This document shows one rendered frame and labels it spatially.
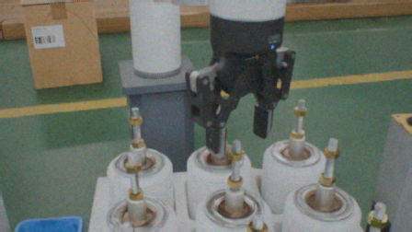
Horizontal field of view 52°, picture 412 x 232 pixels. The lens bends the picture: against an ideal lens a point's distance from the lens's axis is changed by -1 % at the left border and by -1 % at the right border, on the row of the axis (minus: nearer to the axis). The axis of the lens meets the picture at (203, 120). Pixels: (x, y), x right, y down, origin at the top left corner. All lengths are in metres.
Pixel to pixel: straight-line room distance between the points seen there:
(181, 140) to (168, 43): 0.19
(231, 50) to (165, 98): 0.40
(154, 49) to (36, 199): 0.46
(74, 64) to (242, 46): 1.22
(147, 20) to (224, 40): 0.37
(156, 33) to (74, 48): 0.82
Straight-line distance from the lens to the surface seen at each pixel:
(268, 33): 0.41
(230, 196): 0.52
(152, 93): 0.78
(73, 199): 1.01
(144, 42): 0.78
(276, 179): 0.64
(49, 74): 1.60
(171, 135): 0.83
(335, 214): 0.55
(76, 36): 1.55
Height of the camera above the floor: 0.59
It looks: 27 degrees down
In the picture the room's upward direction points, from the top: straight up
